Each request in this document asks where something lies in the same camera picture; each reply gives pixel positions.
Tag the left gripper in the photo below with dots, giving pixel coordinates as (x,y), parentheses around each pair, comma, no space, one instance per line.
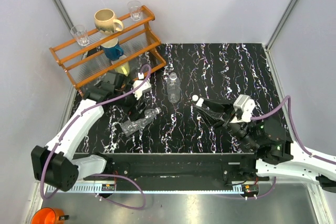
(134,113)

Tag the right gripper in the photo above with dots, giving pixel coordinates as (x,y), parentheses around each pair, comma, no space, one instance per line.
(212,118)

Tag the clear plastic bottle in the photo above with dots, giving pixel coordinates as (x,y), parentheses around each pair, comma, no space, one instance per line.
(130,127)
(173,88)

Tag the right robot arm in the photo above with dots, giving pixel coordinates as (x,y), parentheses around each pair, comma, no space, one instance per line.
(270,152)

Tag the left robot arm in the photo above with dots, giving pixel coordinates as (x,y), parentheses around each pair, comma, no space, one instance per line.
(54,164)

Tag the yellow ceramic mug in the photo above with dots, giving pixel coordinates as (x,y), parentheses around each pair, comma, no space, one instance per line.
(122,69)

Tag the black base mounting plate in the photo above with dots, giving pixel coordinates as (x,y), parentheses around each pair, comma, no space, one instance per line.
(226,167)

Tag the blue ceramic mug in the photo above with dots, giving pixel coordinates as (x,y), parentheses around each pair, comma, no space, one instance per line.
(112,49)

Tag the beige ceramic mug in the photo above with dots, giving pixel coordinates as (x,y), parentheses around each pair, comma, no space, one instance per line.
(107,23)

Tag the clear drinking glass left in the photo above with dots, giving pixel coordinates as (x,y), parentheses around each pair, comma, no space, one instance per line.
(80,34)

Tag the clear drinking glass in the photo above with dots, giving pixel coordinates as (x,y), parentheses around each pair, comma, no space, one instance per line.
(80,34)
(134,8)

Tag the orange wooden shelf rack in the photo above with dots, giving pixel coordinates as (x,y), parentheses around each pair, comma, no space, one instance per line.
(85,66)

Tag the clear drinking glass right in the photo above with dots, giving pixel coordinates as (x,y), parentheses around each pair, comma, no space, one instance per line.
(134,8)

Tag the orange cup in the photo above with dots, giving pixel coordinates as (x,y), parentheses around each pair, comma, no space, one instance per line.
(49,216)

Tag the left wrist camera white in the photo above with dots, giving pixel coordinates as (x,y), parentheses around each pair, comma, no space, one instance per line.
(141,86)

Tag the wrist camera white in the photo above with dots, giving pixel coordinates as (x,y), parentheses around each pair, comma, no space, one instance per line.
(141,86)
(243,106)

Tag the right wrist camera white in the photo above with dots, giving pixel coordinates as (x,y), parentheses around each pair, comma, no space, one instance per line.
(243,106)

